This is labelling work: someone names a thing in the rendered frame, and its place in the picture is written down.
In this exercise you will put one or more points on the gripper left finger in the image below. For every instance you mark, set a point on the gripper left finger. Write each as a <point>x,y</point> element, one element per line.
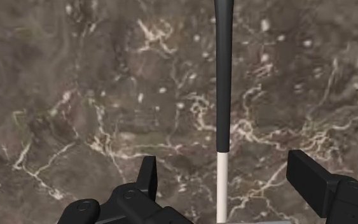
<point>129,201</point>

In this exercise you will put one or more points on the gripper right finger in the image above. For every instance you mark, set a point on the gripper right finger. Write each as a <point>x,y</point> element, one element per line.
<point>321,183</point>

